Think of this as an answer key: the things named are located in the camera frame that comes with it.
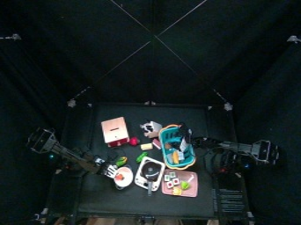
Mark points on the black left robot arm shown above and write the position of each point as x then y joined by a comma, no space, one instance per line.
63,150

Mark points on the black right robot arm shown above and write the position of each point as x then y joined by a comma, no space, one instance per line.
239,146

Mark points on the green yellow toy corn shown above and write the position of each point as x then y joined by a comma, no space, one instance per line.
121,161

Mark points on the white toy bottle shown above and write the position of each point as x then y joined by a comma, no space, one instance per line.
181,154

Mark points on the brown toy food piece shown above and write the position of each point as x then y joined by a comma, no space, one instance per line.
169,145

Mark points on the orange toy food stick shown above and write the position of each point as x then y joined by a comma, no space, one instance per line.
176,158

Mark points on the red white toy slice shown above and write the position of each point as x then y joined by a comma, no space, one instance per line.
157,143

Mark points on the green toy pepper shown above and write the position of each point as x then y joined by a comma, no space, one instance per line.
141,157

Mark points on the white toy knife block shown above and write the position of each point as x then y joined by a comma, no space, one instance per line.
153,127

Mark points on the black toy frying pan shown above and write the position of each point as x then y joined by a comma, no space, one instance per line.
150,171

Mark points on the yellow cream toy block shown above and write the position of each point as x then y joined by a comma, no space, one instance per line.
146,146

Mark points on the red toy fruit green stem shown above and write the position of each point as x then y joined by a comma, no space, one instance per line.
134,141

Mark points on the sushi piece green centre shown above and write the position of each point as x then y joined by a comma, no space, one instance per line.
168,177
173,175

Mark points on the white toy knife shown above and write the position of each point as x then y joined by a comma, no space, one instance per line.
190,178

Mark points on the red toy box tan top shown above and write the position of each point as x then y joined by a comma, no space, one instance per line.
114,130

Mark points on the sushi piece red centre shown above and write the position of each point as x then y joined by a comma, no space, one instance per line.
170,185
176,181

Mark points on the green toy leaf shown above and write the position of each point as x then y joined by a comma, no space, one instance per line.
185,185

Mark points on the pink cutting board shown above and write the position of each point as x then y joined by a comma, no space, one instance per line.
192,190

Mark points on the yellow orange toy food piece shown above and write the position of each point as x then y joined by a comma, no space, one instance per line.
177,191

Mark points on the metal frame clamp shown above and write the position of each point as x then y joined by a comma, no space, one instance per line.
228,106
71,103
293,39
15,37
149,103

